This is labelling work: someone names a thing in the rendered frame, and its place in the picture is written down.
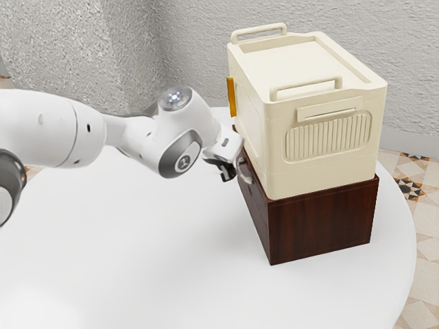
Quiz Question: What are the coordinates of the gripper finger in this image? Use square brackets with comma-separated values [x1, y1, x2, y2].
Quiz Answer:
[219, 165, 238, 183]

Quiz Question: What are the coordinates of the cream box with lid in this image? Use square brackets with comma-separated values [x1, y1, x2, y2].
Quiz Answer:
[226, 22, 388, 201]

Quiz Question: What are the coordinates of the dark wooden cabinet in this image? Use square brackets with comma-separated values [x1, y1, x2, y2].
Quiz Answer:
[231, 123, 379, 267]

